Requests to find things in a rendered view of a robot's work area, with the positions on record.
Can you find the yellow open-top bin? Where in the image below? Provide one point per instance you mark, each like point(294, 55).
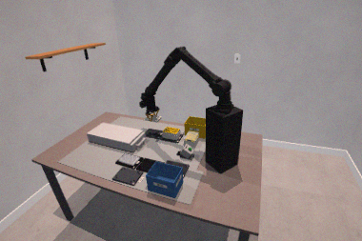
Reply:
point(196, 124)

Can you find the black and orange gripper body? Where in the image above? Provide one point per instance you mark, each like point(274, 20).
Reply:
point(153, 108)

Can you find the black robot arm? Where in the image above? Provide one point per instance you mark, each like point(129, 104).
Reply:
point(221, 88)

